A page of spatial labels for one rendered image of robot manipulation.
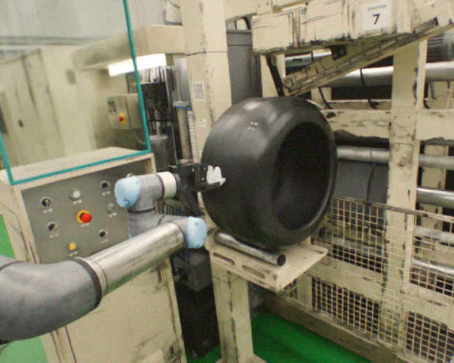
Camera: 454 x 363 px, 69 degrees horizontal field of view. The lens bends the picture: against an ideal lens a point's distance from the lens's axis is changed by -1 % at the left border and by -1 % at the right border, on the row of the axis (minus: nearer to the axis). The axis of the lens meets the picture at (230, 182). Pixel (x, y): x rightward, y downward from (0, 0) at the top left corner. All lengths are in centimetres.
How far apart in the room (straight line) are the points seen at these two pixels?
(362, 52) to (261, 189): 68
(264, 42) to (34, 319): 128
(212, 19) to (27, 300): 117
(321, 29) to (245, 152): 56
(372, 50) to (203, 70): 64
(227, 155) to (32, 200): 73
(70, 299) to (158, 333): 126
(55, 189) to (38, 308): 87
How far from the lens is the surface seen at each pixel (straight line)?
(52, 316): 59
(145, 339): 179
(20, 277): 59
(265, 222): 112
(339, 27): 134
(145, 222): 89
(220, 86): 143
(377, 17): 128
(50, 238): 145
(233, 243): 138
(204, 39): 140
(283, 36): 146
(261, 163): 105
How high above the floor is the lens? 154
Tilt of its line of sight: 17 degrees down
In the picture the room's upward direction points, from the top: 5 degrees counter-clockwise
